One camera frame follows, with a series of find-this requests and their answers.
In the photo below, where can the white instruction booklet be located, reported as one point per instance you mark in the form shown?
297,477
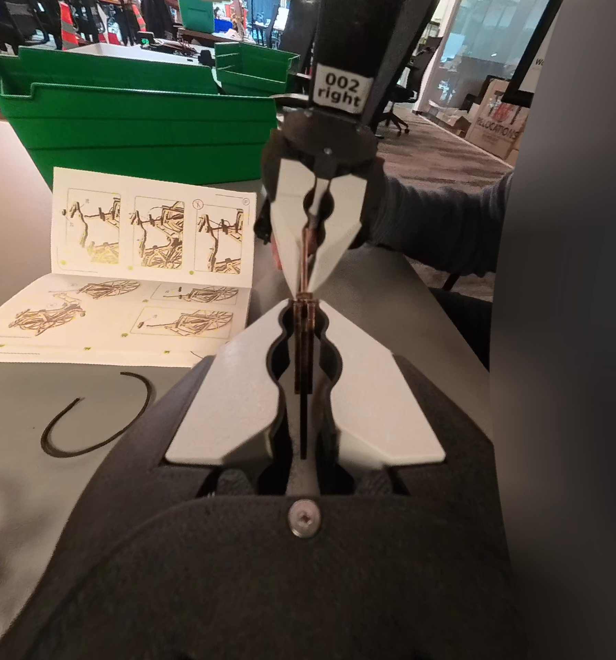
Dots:
158,314

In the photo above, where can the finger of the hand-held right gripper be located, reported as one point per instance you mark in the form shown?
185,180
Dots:
290,221
346,216

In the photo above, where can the person's right hand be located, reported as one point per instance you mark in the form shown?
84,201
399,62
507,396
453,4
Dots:
277,258

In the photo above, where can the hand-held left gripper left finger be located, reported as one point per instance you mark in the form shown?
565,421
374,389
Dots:
225,407

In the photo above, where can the thin wooden model strip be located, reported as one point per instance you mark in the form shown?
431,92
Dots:
306,263

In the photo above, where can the printed cardboard box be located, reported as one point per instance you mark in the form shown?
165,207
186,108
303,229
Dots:
493,134

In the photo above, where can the large green plastic bin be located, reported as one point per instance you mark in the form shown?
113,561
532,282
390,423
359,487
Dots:
106,75
132,139

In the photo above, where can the layered brown wooden model part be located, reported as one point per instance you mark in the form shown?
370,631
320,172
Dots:
302,350

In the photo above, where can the black rubber band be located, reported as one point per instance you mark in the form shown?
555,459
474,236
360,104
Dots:
45,444

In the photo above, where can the green storage box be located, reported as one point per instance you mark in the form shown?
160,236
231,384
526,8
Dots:
197,15

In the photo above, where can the white desk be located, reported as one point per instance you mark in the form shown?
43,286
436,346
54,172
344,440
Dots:
132,51

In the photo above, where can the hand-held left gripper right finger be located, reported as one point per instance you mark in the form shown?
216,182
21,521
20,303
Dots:
385,407

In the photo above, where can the orange safety vest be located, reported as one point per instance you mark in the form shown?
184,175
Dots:
68,26
137,15

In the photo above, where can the black office chair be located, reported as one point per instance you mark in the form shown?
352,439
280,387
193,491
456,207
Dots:
298,36
19,26
419,20

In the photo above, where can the small green plastic bin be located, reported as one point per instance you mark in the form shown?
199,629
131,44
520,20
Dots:
256,77

